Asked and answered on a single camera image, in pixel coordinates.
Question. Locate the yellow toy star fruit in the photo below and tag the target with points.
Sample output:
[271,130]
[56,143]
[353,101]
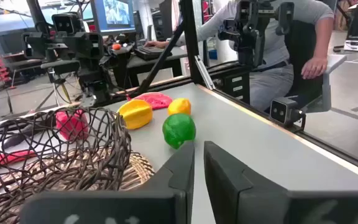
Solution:
[135,113]

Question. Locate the black drawer cabinet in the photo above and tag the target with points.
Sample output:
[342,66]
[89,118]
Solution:
[238,84]

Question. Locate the red toy bell pepper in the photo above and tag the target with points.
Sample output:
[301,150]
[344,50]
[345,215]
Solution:
[71,124]

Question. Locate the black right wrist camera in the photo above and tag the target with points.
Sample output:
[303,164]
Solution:
[65,23]

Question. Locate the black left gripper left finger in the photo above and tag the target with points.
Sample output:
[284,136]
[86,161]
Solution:
[166,205]

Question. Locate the black table-level camera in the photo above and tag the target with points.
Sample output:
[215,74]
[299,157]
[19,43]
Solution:
[281,111]

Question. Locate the black office chair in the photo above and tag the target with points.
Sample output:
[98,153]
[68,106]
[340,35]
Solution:
[303,40]

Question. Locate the red toy watermelon slice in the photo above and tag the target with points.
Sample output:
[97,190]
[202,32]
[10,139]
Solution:
[157,100]

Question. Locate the green toy lime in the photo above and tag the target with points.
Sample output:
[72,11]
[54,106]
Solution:
[179,130]

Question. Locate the yellow toy lemon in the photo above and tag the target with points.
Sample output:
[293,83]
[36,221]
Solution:
[179,106]

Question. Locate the black office desk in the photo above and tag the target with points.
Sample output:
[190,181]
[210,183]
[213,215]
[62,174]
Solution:
[154,60]

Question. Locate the person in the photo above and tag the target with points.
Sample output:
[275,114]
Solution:
[309,12]

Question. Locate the black background robot arm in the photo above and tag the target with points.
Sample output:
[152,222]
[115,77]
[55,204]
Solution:
[253,31]

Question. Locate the orange round button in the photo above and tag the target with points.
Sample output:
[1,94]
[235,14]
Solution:
[116,46]

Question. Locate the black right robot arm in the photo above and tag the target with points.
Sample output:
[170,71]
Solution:
[95,87]

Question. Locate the computer monitor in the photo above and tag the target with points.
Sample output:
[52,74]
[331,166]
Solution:
[113,15]

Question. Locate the black keyboard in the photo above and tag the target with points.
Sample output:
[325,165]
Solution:
[149,52]

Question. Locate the round woven straw placemat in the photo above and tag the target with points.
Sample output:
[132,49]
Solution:
[138,171]

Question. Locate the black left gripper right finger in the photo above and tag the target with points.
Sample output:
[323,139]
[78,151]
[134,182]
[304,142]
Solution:
[228,199]

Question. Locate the person's hand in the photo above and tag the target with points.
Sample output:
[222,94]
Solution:
[155,44]
[314,68]

